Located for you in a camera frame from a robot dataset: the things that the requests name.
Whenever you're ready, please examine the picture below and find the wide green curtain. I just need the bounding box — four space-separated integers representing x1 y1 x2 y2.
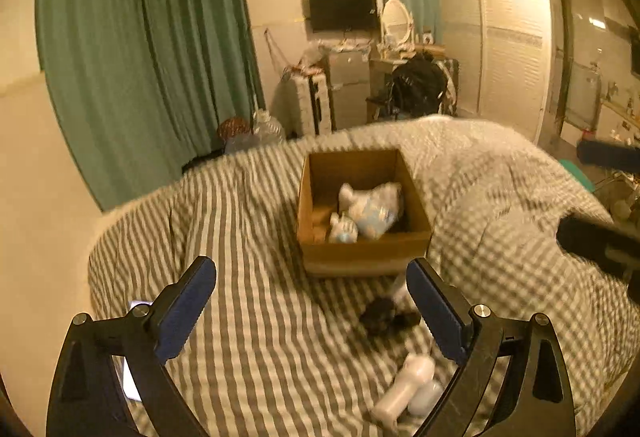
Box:
35 0 266 212

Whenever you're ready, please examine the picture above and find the grey small fridge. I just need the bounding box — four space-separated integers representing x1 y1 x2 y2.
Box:
326 51 373 130

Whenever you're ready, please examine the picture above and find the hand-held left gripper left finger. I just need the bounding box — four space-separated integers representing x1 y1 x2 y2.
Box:
46 256 217 437

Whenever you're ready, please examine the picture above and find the small black object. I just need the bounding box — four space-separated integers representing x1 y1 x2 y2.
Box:
360 297 419 334

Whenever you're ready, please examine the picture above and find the white oval mirror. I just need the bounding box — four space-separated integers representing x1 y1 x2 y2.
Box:
380 0 416 45

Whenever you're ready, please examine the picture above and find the white round container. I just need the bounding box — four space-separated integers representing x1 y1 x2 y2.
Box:
410 380 445 416

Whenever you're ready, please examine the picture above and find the wooden dressing table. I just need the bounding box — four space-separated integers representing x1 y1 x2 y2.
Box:
369 44 460 118

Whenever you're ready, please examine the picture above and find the black wall television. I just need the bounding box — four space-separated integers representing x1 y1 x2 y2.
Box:
308 0 379 34

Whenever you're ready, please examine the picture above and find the grey striped blanket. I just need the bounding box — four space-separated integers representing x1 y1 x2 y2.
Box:
87 116 632 437

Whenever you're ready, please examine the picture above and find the brown woven basket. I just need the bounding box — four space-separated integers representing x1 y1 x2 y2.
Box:
216 118 252 140

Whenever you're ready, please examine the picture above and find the white louvred wardrobe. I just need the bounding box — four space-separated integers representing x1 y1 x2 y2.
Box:
434 0 558 146

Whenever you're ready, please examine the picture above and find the clear water jug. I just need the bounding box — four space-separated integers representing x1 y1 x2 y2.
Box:
251 109 286 148

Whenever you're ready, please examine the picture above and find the large white blue soft packet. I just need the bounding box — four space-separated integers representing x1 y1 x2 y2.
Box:
339 182 405 239

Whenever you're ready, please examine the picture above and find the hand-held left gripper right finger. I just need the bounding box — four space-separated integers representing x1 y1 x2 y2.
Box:
406 258 576 437

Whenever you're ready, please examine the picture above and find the brown cardboard box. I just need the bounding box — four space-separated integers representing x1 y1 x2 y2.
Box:
296 148 434 279

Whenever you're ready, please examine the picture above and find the small white blue soft packet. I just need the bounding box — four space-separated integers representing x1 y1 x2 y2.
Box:
328 212 360 244

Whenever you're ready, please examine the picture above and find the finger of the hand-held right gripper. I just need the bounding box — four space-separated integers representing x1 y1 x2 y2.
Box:
576 138 640 174
556 215 640 303

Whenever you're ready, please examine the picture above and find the black backpack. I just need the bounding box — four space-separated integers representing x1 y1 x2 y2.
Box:
390 53 448 118

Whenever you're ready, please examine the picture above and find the white plastic bottle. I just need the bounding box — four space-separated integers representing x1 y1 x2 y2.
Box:
371 353 436 424

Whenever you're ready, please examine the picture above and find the white smartphone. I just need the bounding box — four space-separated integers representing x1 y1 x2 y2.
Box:
121 299 154 403

